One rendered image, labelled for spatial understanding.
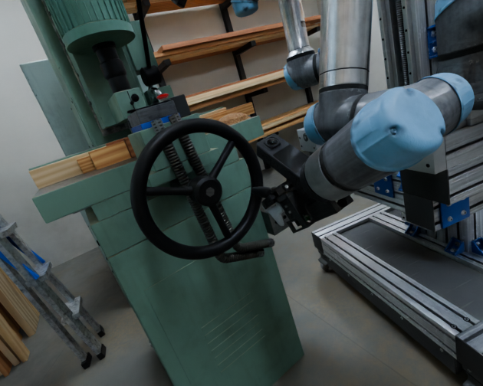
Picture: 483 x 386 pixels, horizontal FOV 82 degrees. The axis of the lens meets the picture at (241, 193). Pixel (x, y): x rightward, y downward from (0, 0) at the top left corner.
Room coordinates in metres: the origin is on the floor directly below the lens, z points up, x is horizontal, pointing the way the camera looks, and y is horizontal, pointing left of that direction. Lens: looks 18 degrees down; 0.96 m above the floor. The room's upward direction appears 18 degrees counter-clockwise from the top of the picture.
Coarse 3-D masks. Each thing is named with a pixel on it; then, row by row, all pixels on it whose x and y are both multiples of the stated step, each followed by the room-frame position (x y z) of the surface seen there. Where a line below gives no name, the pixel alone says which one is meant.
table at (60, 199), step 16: (240, 128) 0.82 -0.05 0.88; (256, 128) 0.84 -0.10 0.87; (224, 144) 0.78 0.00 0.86; (128, 160) 0.73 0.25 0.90; (208, 160) 0.65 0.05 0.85; (80, 176) 0.70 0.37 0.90; (96, 176) 0.63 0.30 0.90; (112, 176) 0.64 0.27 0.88; (128, 176) 0.66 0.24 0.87; (160, 176) 0.60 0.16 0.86; (48, 192) 0.59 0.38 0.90; (64, 192) 0.60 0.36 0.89; (80, 192) 0.61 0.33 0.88; (96, 192) 0.62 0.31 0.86; (112, 192) 0.64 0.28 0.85; (48, 208) 0.58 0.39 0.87; (64, 208) 0.59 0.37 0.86; (80, 208) 0.60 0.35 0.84
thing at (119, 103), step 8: (136, 88) 0.82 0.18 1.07; (112, 96) 0.82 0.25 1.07; (120, 96) 0.80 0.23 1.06; (128, 96) 0.81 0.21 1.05; (112, 104) 0.86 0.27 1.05; (120, 104) 0.79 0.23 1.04; (128, 104) 0.80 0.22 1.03; (136, 104) 0.81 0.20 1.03; (144, 104) 0.82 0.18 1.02; (112, 112) 0.90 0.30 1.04; (120, 112) 0.80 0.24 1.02; (120, 120) 0.84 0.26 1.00
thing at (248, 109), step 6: (234, 108) 1.00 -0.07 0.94; (240, 108) 1.01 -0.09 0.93; (246, 108) 1.02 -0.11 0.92; (252, 108) 1.03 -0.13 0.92; (216, 114) 0.96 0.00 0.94; (222, 114) 0.97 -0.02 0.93; (78, 162) 0.76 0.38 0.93; (84, 162) 0.76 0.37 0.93; (90, 162) 0.77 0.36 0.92; (84, 168) 0.76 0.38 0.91; (90, 168) 0.77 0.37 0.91
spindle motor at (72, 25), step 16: (48, 0) 0.80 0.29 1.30; (64, 0) 0.77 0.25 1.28; (80, 0) 0.77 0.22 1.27; (96, 0) 0.78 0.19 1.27; (112, 0) 0.81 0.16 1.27; (64, 16) 0.78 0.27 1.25; (80, 16) 0.77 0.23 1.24; (96, 16) 0.77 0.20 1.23; (112, 16) 0.80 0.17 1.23; (64, 32) 0.78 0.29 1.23; (80, 32) 0.76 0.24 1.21; (96, 32) 0.77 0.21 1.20; (112, 32) 0.79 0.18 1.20; (128, 32) 0.83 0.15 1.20; (80, 48) 0.82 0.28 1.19
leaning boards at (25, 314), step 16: (0, 272) 1.64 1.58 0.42; (0, 288) 1.52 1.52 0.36; (16, 288) 1.68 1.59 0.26; (0, 304) 1.63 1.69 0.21; (16, 304) 1.56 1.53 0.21; (0, 320) 1.31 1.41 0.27; (16, 320) 1.50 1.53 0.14; (32, 320) 1.59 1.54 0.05; (0, 336) 1.30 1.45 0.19; (16, 336) 1.34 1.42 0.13; (0, 352) 1.28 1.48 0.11; (16, 352) 1.28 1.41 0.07; (0, 368) 1.22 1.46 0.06
